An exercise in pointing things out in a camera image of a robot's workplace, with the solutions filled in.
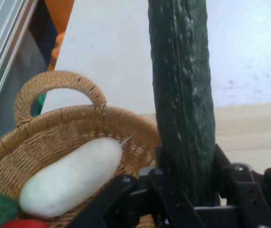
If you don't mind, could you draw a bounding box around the red round vegetable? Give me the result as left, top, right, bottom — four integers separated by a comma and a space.
0, 219, 48, 228

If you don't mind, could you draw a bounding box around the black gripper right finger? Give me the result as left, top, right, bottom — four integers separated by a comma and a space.
211, 143, 271, 228

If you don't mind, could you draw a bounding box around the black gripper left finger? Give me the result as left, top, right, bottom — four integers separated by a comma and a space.
65, 146, 205, 228

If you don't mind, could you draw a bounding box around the woven wicker basket with handle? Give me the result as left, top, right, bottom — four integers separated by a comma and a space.
0, 70, 162, 228

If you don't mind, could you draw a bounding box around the aluminium frame rail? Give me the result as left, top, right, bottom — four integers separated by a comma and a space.
0, 0, 39, 136

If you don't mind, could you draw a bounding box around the light wooden board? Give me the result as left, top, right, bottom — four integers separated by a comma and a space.
142, 101, 271, 175

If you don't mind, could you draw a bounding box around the small green object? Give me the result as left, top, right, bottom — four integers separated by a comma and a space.
33, 92, 48, 116

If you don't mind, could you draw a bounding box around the orange object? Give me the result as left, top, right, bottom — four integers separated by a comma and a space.
45, 0, 75, 71

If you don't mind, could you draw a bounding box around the dark green cucumber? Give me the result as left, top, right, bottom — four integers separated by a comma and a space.
147, 0, 218, 208

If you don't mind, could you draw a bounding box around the white radish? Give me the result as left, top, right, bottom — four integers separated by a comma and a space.
19, 137, 124, 219

